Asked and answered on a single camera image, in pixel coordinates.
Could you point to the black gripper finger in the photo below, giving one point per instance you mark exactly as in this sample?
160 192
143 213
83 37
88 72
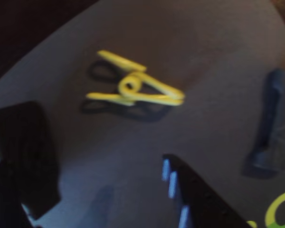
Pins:
204 209
4 209

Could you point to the dark gray printed gripper part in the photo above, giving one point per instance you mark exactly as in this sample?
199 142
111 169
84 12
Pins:
26 147

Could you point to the dark gray slotted printed block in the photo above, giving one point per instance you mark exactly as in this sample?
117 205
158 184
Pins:
272 107

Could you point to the gray WOWROBO mat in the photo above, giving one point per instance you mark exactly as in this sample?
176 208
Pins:
204 71

